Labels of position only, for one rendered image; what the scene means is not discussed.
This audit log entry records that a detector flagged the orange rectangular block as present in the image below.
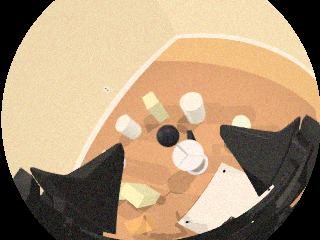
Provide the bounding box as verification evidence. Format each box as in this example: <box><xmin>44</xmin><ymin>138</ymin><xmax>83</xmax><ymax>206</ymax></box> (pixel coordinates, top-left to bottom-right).
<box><xmin>124</xmin><ymin>213</ymin><xmax>159</xmax><ymax>235</ymax></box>

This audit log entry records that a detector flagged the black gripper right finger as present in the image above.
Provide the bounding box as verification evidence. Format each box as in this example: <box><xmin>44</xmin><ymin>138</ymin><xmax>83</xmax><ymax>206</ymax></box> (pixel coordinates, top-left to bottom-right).
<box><xmin>219</xmin><ymin>116</ymin><xmax>301</xmax><ymax>196</ymax></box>

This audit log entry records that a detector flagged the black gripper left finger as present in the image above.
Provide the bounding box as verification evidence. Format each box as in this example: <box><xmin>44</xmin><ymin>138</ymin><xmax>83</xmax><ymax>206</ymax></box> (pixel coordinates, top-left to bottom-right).
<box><xmin>29</xmin><ymin>143</ymin><xmax>125</xmax><ymax>235</ymax></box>

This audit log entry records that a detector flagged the pale yellow cube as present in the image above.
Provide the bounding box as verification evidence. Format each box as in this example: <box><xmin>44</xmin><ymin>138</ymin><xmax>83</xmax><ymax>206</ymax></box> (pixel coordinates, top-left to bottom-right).
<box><xmin>141</xmin><ymin>91</ymin><xmax>169</xmax><ymax>123</ymax></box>
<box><xmin>119</xmin><ymin>183</ymin><xmax>125</xmax><ymax>200</ymax></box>
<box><xmin>121</xmin><ymin>183</ymin><xmax>161</xmax><ymax>208</ymax></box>

